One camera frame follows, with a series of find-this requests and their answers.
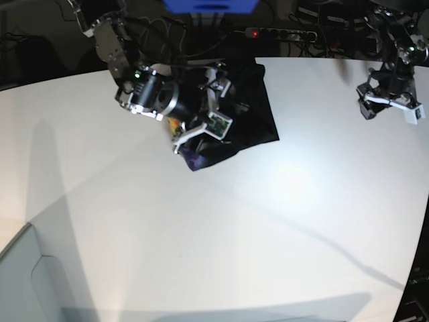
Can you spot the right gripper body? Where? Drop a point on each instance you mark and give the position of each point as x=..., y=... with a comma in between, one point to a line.
x=191, y=103

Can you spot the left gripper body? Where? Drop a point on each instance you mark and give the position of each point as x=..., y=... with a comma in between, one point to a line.
x=390, y=86

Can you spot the black T-shirt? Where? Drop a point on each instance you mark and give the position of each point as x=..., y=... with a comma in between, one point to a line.
x=248, y=106

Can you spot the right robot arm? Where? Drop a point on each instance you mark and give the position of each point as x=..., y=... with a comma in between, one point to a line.
x=160, y=89

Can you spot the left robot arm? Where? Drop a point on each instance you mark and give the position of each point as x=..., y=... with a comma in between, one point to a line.
x=403, y=47

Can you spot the black power strip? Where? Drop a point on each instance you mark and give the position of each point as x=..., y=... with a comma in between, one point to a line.
x=287, y=35

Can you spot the blue plastic box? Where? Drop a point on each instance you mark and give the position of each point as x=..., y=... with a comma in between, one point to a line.
x=210, y=6

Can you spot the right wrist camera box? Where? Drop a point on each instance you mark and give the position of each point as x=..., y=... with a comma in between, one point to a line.
x=218, y=125

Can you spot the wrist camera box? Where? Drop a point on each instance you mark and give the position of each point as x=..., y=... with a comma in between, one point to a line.
x=414, y=114
x=218, y=125

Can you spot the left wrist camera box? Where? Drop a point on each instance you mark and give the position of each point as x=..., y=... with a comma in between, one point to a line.
x=414, y=114

